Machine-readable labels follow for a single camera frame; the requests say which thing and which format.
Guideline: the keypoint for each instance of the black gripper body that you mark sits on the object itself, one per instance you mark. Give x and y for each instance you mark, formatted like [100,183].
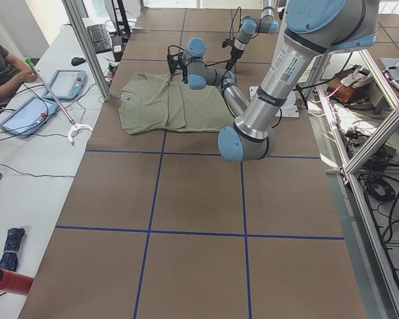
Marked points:
[233,57]
[183,70]

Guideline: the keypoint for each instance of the olive green long-sleeve shirt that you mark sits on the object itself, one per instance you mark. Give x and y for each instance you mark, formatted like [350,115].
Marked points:
[163,101]

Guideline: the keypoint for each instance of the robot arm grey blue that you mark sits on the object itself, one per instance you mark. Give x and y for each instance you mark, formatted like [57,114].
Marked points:
[312,28]
[266,24]

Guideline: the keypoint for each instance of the black power adapter with label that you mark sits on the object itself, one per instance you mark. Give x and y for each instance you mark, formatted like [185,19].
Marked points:
[117,47]

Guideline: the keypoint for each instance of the black keyboard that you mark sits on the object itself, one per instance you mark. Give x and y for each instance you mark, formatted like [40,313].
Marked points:
[99,38]

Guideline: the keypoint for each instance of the black computer mouse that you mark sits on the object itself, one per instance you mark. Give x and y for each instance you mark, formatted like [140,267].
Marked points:
[77,61]

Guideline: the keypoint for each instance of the brown box with white object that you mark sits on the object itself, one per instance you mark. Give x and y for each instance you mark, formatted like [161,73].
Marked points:
[351,84]

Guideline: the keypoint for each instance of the blue teach pendant far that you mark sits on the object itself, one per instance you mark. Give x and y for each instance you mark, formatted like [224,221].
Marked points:
[67,84]

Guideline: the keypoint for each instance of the blue teach pendant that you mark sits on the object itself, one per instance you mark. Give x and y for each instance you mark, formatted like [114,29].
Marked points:
[29,117]
[67,84]

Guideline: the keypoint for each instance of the metal reacher stick white hook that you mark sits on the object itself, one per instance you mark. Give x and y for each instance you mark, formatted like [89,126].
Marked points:
[49,95]

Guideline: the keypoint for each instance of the brown table cover mat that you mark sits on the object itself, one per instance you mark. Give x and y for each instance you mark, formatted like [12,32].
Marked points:
[159,225]

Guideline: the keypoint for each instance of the blue teach pendant near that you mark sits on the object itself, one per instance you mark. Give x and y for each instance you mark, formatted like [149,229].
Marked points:
[29,117]

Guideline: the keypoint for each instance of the seated person in grey shirt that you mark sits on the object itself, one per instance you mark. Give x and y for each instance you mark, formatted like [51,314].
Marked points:
[13,73]

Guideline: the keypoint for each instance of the folded dark blue umbrella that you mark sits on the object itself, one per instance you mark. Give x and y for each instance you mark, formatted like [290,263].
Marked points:
[9,259]

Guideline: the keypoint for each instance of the red cylinder tube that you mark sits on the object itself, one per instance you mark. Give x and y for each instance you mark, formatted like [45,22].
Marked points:
[15,283]

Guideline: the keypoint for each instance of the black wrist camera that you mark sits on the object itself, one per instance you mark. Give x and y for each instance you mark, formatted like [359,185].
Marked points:
[175,62]
[227,43]

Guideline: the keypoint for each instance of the grey aluminium frame post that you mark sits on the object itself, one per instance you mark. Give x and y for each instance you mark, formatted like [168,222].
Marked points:
[75,18]

